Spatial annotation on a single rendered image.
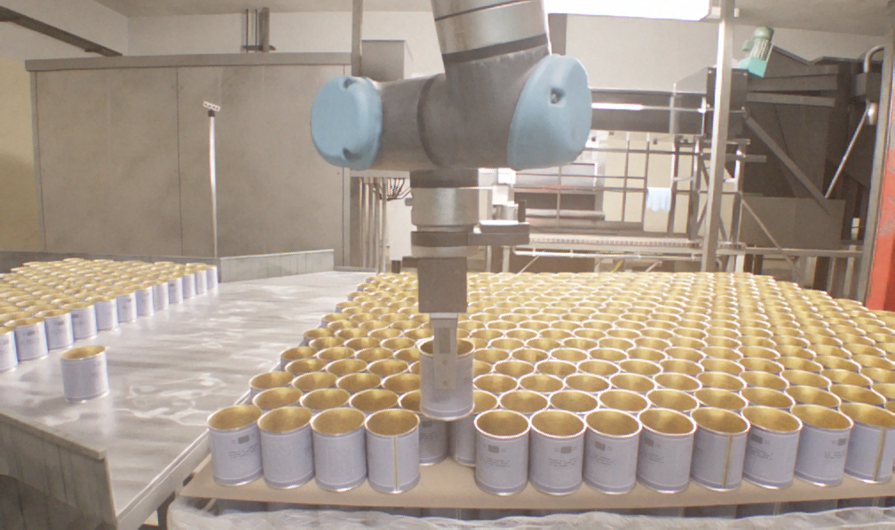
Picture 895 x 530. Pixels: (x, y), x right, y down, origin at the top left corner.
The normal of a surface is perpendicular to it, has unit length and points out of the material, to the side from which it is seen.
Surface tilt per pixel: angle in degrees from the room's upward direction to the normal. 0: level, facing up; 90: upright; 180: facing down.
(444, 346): 120
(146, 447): 0
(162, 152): 90
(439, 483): 2
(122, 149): 90
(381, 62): 90
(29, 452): 90
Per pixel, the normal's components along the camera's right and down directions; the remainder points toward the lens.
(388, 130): -0.56, 0.32
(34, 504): 1.00, 0.04
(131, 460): 0.03, -0.99
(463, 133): -0.54, 0.51
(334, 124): -0.58, 0.11
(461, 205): 0.42, 0.11
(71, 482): -0.32, 0.11
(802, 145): -0.04, 0.13
